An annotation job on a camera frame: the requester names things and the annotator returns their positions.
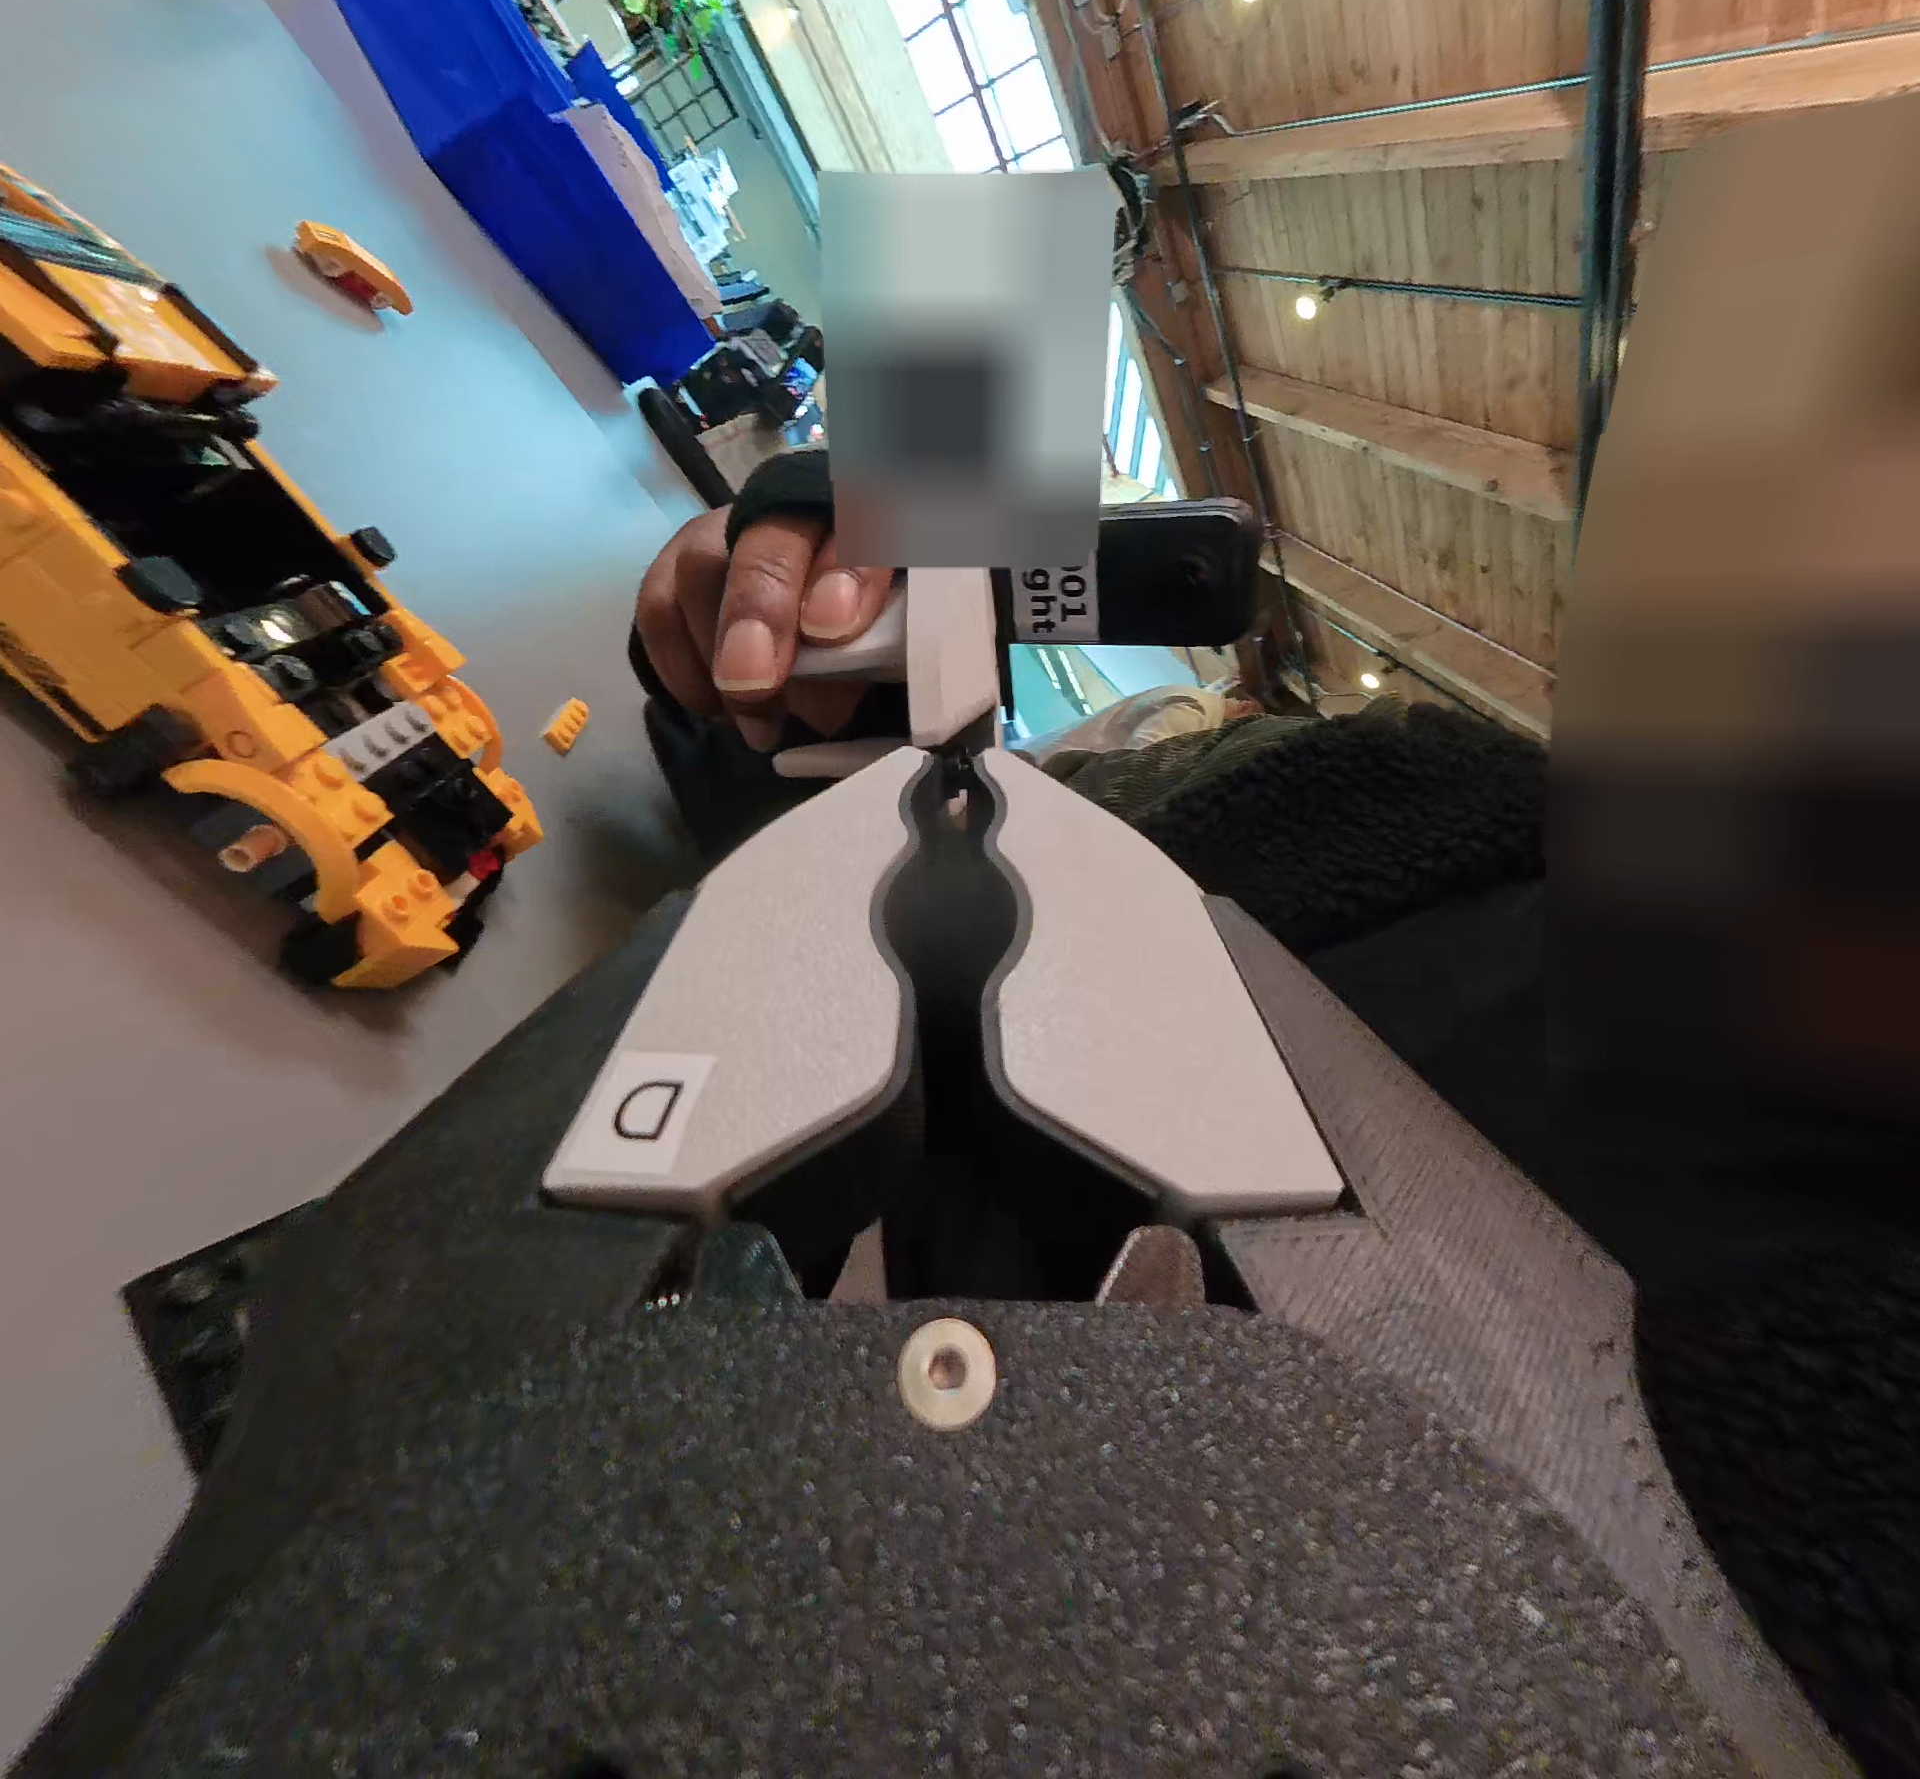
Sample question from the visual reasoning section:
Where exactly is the blue storage bin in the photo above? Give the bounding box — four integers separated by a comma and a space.
327, 0, 712, 386

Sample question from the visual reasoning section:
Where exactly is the crumpled white paper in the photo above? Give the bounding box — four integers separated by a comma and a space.
561, 106, 709, 311

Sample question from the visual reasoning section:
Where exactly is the person's right forearm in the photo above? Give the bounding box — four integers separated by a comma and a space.
1034, 690, 1546, 963

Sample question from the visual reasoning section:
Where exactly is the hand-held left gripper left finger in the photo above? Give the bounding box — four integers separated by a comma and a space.
541, 743, 932, 1211

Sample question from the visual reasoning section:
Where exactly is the person's right hand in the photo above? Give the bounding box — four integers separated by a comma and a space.
628, 503, 905, 747

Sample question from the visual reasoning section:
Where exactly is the yellow lego bumper assembly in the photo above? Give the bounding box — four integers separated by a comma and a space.
293, 220, 413, 316

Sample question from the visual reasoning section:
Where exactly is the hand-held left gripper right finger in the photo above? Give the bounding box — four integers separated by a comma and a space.
958, 750, 1345, 1218

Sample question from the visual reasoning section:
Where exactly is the yellow lego car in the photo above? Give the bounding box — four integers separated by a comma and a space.
0, 166, 544, 989

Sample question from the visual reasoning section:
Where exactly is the person's dark clothing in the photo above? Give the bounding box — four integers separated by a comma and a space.
1305, 893, 1920, 1779

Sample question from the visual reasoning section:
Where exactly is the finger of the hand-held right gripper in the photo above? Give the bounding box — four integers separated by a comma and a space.
907, 563, 1002, 750

